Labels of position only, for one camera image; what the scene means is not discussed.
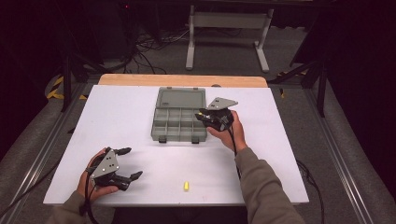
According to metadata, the person's left hand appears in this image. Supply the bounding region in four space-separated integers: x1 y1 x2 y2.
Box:
77 148 120 202

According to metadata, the bundle of black floor cables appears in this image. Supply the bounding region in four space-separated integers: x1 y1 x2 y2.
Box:
122 27 191 75

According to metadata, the grey plastic compartment box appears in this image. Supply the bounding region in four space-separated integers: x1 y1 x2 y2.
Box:
150 86 209 144

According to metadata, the yellow and black floor tape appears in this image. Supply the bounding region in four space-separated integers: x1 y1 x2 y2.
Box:
46 76 88 101

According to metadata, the white metal stand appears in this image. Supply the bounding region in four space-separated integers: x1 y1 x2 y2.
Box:
185 4 275 73

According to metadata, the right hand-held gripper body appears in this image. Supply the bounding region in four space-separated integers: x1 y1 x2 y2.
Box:
202 97 239 133

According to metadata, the black metal stand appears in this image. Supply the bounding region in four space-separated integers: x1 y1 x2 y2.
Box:
60 52 106 113
267 59 327 119

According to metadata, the left hand-held gripper cable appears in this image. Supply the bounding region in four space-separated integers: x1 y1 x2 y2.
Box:
81 167 100 224

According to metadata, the hand-held gripper cable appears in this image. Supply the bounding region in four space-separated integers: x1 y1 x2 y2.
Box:
81 167 100 224
228 128 243 180

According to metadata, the black floor cable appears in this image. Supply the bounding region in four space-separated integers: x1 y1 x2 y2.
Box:
295 159 325 224
0 157 64 218

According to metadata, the person's right hand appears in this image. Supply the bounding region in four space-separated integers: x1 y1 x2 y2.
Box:
206 110 248 153

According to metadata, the white board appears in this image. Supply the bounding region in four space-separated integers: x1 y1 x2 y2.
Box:
43 85 310 207

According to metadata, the right hand-held gripper cable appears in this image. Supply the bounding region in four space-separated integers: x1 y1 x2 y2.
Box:
228 128 243 180

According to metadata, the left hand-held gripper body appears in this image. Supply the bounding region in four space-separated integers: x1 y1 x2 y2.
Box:
85 147 132 191

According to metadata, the wooden table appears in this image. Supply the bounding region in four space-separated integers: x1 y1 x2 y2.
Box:
97 73 269 89

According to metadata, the aluminium floor rail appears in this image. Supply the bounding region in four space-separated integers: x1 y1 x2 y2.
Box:
0 82 94 224
303 88 375 224

